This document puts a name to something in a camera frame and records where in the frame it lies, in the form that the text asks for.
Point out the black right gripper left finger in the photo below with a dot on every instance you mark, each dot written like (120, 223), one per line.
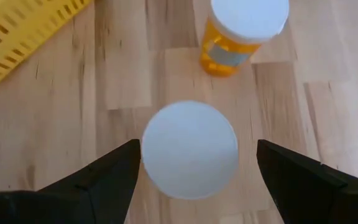
(57, 202)

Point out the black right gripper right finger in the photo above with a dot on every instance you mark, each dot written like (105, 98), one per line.
(322, 196)

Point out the orange pill bottle white cap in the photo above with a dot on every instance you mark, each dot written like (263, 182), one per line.
(228, 56)
(190, 149)

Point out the yellow slotted plastic basket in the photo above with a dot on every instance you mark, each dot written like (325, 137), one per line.
(11, 37)

